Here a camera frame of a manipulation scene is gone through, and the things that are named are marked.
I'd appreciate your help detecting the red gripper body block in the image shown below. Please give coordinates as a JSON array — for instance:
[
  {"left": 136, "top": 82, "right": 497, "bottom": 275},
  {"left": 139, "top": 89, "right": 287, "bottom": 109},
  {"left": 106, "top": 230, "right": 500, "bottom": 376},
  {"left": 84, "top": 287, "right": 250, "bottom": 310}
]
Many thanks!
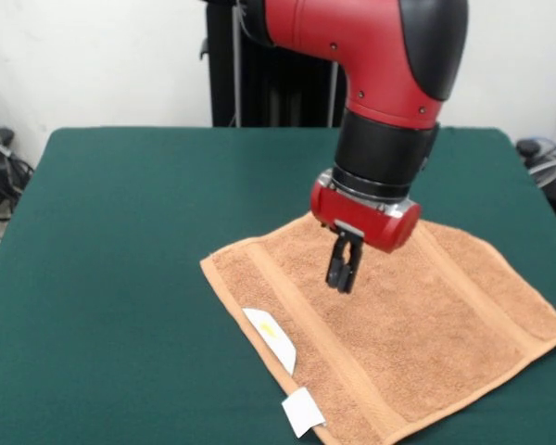
[{"left": 310, "top": 179, "right": 423, "bottom": 255}]

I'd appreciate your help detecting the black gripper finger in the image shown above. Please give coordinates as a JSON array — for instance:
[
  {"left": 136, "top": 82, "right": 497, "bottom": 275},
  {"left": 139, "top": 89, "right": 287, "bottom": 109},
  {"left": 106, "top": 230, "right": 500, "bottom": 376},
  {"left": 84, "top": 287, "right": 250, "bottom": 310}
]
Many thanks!
[
  {"left": 324, "top": 234, "right": 349, "bottom": 288},
  {"left": 337, "top": 238, "right": 365, "bottom": 296}
]

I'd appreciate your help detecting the tan terry towel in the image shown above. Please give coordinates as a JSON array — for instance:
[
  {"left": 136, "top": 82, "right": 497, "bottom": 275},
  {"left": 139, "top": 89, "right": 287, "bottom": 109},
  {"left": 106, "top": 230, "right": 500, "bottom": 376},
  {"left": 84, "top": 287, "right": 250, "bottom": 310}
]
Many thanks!
[{"left": 199, "top": 215, "right": 556, "bottom": 445}]

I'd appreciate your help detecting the dark green table cloth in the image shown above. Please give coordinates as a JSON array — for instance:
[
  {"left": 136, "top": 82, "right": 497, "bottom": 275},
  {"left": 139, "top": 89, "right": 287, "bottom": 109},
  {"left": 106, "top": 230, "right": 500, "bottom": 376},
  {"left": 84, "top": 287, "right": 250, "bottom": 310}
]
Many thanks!
[{"left": 0, "top": 126, "right": 556, "bottom": 445}]

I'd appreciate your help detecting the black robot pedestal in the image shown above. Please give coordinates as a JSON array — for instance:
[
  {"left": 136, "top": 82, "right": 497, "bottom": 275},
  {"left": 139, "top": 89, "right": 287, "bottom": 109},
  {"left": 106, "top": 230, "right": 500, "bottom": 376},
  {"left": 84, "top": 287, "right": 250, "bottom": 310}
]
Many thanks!
[{"left": 198, "top": 0, "right": 347, "bottom": 128}]

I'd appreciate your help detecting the black lump with cables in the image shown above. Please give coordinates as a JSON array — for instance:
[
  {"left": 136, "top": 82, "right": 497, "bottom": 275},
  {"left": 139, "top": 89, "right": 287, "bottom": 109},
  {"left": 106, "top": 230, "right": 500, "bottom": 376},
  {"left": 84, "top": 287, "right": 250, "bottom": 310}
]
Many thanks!
[{"left": 0, "top": 127, "right": 34, "bottom": 222}]

